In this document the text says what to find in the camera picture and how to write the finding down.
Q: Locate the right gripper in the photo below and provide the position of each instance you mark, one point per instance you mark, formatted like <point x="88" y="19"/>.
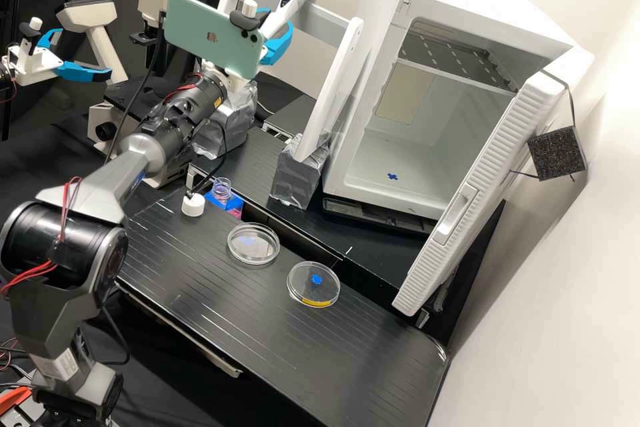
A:
<point x="231" y="81"/>

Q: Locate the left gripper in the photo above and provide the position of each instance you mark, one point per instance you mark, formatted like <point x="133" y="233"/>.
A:
<point x="32" y="64"/>

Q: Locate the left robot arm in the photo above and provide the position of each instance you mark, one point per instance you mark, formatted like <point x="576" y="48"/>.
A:
<point x="5" y="76"/>

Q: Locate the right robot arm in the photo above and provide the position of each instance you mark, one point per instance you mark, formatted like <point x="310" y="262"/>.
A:
<point x="100" y="187"/>

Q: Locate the white pipette stand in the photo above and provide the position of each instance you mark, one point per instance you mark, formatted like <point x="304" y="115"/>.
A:
<point x="332" y="97"/>

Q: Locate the left phone holder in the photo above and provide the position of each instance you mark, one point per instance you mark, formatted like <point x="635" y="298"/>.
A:
<point x="33" y="34"/>

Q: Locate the cream microscope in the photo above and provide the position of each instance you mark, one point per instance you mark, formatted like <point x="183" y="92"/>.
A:
<point x="95" y="21"/>

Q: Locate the black platform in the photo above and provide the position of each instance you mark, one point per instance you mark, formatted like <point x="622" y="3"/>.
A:
<point x="360" y="247"/>
<point x="280" y="337"/>
<point x="290" y="114"/>

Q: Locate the small bottle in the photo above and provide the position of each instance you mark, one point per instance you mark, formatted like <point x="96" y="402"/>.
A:
<point x="221" y="189"/>

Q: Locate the blue bottle holder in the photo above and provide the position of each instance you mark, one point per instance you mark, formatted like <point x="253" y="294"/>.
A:
<point x="232" y="207"/>

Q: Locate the white cap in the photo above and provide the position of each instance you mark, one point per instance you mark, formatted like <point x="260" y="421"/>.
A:
<point x="193" y="207"/>

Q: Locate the petri dish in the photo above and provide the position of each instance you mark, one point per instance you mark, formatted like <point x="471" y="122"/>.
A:
<point x="253" y="245"/>

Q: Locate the incubator door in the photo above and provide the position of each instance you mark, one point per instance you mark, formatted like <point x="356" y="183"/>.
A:
<point x="470" y="197"/>

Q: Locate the petri dish lid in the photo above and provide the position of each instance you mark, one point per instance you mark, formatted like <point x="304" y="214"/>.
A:
<point x="313" y="284"/>

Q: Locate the right wrist camera phone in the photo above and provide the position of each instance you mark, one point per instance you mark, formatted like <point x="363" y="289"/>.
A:
<point x="210" y="31"/>

